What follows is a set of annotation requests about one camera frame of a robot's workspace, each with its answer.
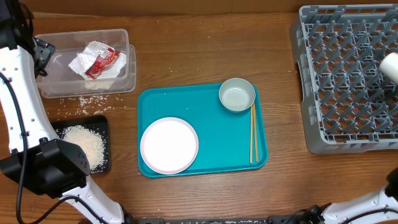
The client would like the pile of white rice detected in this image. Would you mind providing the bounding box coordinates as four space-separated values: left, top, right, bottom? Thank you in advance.
61 125 108 173

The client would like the teal plastic serving tray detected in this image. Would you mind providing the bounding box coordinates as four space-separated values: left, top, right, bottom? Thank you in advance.
137 83 268 176

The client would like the large white plate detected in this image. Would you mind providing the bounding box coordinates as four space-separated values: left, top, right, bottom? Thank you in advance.
140 117 199 175

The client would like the red sauce packet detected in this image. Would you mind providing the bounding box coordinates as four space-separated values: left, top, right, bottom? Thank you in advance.
85 47 121 80

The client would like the left wooden chopstick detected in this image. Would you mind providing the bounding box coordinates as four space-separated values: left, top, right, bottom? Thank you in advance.
249 105 253 164

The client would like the clear plastic waste bin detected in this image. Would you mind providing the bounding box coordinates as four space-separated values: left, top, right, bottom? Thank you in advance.
36 29 136 98

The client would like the right wooden chopstick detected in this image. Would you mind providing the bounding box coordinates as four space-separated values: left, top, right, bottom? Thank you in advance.
252 103 259 162

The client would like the white napkin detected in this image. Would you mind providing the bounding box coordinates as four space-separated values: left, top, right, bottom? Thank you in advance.
68 41 127 80

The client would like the grey-green bowl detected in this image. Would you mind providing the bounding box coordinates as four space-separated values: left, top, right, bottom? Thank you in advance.
218 78 256 113

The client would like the black rectangular tray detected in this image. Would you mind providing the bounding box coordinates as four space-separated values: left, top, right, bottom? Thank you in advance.
51 115 111 174

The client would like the white cup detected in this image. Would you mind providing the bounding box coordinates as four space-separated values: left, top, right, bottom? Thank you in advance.
379 52 398 85

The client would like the grey dishwasher rack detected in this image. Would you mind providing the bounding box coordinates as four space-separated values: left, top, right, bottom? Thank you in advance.
290 4 397 154

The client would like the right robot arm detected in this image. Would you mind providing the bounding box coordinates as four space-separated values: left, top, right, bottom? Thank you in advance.
285 169 397 224

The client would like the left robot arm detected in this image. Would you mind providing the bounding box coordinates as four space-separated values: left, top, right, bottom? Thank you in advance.
1 0 133 223

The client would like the wooden chopstick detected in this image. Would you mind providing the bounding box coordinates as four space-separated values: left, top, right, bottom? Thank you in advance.
249 105 253 164
252 103 259 162

